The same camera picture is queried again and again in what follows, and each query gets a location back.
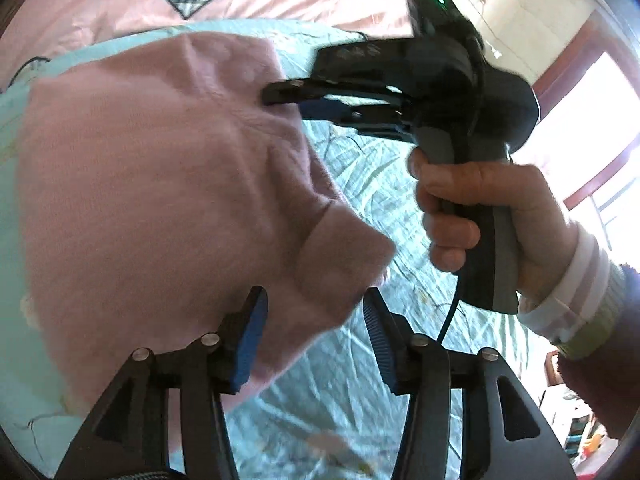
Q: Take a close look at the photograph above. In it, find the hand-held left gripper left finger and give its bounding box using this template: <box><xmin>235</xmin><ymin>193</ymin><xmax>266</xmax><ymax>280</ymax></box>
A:
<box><xmin>52</xmin><ymin>286</ymin><xmax>269</xmax><ymax>480</ymax></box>

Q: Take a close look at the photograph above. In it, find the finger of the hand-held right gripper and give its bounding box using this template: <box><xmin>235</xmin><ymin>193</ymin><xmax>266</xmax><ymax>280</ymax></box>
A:
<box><xmin>299</xmin><ymin>100</ymin><xmax>413</xmax><ymax>142</ymax></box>
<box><xmin>261</xmin><ymin>79</ymin><xmax>401</xmax><ymax>107</ymax></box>

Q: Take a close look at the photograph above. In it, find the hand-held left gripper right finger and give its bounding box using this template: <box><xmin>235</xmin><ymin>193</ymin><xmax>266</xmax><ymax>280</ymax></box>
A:
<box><xmin>362</xmin><ymin>287</ymin><xmax>578</xmax><ymax>480</ymax></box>

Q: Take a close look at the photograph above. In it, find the purple knit sweater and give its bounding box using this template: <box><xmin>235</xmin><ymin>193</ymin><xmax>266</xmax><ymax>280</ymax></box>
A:
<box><xmin>15</xmin><ymin>31</ymin><xmax>398</xmax><ymax>466</ymax></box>

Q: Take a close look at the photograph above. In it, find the person's right hand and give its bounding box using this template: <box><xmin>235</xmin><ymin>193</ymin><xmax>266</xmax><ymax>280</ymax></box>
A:
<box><xmin>407</xmin><ymin>151</ymin><xmax>583</xmax><ymax>301</ymax></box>

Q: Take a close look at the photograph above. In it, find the teal floral bed sheet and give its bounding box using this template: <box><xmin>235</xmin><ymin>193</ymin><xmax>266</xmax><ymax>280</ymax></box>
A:
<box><xmin>0</xmin><ymin>19</ymin><xmax>556</xmax><ymax>480</ymax></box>

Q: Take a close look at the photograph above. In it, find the colourful clutter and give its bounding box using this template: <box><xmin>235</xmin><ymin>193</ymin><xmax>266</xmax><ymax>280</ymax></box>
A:
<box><xmin>542</xmin><ymin>350</ymin><xmax>621</xmax><ymax>476</ymax></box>

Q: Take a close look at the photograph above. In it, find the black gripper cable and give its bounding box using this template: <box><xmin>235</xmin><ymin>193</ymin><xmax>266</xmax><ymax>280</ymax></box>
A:
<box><xmin>437</xmin><ymin>270</ymin><xmax>468</xmax><ymax>343</ymax></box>

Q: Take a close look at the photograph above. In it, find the window with red frame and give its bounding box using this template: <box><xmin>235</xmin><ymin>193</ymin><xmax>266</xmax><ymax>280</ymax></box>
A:
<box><xmin>510</xmin><ymin>10</ymin><xmax>640</xmax><ymax>261</ymax></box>

